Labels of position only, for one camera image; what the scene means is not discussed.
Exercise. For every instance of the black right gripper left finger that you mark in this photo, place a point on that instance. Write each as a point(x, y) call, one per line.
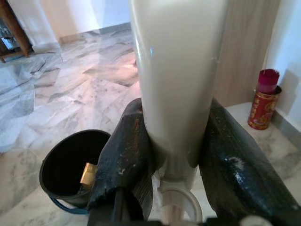
point(122, 150)

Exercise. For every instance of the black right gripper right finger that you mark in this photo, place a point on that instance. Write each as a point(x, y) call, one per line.
point(235, 164)

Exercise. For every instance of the crumpled brown gold box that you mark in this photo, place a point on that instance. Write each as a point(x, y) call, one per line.
point(88, 175)

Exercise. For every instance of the red gold patterned tin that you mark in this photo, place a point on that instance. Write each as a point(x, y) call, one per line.
point(261, 110)

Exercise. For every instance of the black waste bin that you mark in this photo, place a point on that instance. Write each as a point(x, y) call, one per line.
point(61, 164)

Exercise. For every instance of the magenta incense stick bundle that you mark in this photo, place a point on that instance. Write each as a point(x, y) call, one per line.
point(268, 80)

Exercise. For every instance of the light wood panel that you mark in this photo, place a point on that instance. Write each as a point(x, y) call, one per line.
point(247, 47)

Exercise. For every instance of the brown wooden cabinet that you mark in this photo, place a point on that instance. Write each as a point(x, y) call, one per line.
point(18, 35)

